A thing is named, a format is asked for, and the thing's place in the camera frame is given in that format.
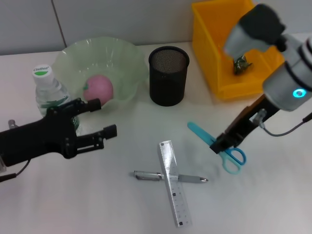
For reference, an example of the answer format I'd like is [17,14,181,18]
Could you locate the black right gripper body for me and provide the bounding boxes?
[225,93,279,141]

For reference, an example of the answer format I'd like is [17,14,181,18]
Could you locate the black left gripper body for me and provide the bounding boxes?
[0,101,81,169]

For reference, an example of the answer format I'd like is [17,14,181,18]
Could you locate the pink toy peach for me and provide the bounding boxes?
[82,75,114,107]

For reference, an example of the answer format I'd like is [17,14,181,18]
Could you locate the light blue scissors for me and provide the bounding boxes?
[187,121,246,175]

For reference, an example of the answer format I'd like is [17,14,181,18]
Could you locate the clear green-label water bottle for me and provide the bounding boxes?
[31,64,82,137]

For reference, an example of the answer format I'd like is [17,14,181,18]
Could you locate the green plastic wrapper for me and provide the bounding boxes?
[233,55,253,75]

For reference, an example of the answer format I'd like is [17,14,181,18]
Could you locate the pale green wavy fruit plate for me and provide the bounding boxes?
[52,36,149,112]

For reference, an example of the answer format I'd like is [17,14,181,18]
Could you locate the grey clear ballpoint pen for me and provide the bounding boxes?
[130,170,209,184]

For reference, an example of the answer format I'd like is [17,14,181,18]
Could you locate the transparent plastic ruler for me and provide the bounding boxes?
[157,140,193,228]

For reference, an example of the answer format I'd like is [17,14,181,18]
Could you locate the black mesh pen holder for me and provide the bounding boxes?
[148,46,190,107]

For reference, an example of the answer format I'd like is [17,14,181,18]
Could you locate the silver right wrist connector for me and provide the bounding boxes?
[253,109,268,129]

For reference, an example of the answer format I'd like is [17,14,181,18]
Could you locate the yellow plastic bin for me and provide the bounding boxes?
[191,0,285,100]

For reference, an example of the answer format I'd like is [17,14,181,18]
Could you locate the grey right wrist cable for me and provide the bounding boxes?
[262,117,312,137]

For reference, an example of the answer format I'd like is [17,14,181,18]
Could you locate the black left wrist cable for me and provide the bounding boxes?
[0,158,31,183]

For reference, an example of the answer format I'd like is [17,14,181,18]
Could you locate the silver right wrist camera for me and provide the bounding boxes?
[223,3,286,58]

